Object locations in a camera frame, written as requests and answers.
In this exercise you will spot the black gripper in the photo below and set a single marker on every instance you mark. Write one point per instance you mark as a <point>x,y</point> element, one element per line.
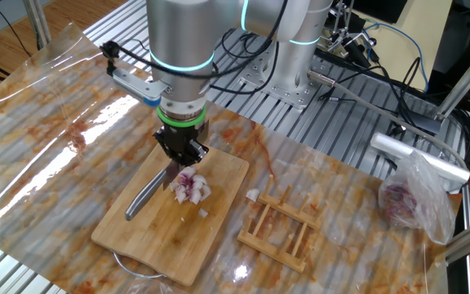
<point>184,136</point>

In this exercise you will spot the red onion wedge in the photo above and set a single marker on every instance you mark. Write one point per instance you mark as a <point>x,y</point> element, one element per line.
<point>190,185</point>

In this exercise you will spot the steel cleaver knife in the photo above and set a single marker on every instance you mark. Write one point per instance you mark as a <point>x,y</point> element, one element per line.
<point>143,202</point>

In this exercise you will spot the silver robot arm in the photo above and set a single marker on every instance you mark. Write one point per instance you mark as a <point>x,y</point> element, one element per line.
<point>178,41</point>

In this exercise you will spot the chopped onion piece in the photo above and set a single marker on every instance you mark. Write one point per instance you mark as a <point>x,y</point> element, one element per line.
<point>253,194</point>
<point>203,212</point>

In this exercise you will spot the bamboo cutting board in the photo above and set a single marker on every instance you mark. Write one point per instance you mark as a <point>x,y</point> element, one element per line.
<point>202,245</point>

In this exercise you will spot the clear plastic table sheet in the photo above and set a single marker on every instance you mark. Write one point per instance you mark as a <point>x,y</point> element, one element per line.
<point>55,122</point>

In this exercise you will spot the wooden peg dish rack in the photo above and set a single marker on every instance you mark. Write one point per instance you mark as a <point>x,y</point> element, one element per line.
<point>271,252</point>

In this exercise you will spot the black silver clamp stand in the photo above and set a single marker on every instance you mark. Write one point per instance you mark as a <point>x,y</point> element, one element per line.
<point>355,49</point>

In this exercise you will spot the crumpled clear plastic bag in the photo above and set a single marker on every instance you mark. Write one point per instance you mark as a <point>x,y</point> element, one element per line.
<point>426,204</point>

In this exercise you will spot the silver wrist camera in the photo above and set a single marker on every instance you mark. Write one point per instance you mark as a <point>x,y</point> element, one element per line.
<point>137,87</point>

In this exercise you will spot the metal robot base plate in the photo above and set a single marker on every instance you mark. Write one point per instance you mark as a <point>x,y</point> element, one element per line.
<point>296,98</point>

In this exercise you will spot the thin aluminium frame bar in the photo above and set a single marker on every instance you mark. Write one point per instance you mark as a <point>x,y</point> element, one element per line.
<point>469,265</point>

